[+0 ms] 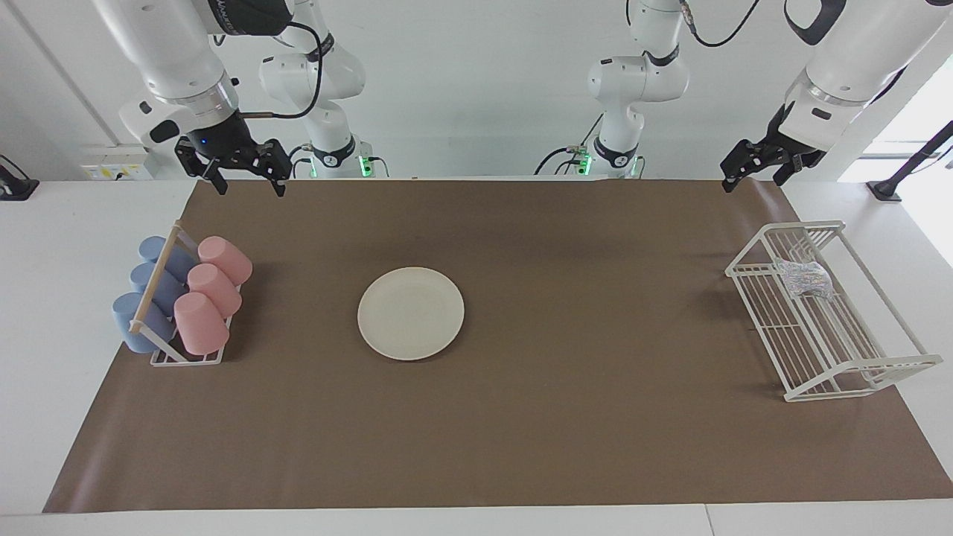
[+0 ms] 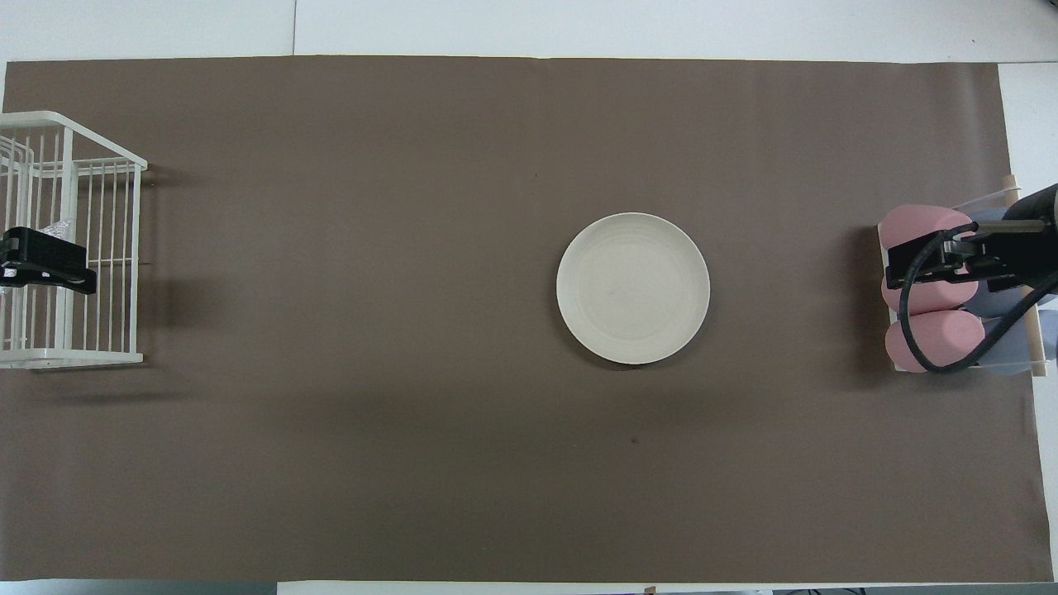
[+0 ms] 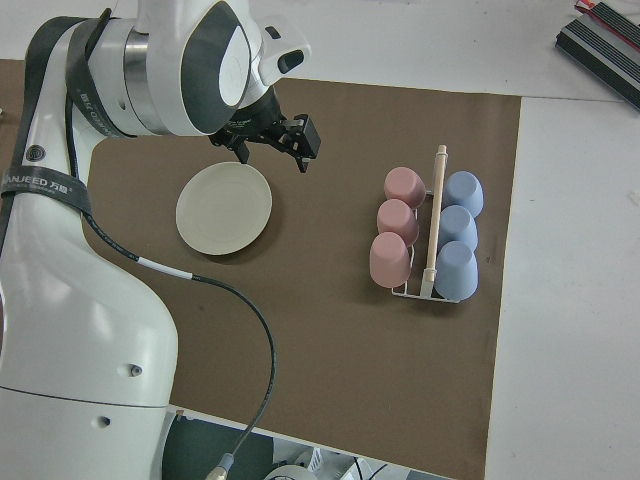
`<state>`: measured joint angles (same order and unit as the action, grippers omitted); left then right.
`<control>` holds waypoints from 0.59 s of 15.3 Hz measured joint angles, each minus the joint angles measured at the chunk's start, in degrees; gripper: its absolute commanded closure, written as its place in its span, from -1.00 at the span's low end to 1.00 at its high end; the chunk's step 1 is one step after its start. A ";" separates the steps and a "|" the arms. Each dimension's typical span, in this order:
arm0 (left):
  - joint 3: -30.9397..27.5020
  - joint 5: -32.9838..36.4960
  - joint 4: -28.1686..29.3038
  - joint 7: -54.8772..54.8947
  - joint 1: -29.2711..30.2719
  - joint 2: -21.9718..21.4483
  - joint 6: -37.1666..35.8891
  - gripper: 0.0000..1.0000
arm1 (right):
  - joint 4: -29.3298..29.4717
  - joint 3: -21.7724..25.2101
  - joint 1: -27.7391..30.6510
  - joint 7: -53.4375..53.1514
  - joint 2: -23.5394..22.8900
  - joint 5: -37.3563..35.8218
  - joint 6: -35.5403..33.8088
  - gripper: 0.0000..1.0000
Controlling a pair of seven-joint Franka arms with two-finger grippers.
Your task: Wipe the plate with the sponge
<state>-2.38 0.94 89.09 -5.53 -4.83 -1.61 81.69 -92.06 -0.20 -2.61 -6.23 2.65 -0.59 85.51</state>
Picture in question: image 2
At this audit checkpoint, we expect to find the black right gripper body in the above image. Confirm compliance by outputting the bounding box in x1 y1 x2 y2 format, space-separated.
909 233 1026 292

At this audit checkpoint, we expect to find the cream round plate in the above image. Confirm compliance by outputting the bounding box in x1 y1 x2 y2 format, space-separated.
555 212 711 366

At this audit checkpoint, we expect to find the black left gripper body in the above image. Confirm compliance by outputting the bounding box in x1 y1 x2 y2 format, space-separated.
0 227 88 288

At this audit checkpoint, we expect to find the white wire dish rack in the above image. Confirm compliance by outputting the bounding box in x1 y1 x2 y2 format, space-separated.
0 111 148 369

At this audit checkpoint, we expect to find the pink plastic cup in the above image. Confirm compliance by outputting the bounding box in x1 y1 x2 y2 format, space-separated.
885 310 986 373
881 273 980 316
878 205 976 254

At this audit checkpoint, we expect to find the clear plastic wrap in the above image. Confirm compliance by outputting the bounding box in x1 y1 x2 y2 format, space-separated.
37 217 88 245

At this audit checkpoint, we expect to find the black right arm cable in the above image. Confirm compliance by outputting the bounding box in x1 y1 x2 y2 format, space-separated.
899 227 1058 374

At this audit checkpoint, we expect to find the brown table mat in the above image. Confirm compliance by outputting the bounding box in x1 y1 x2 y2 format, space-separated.
0 55 1052 583

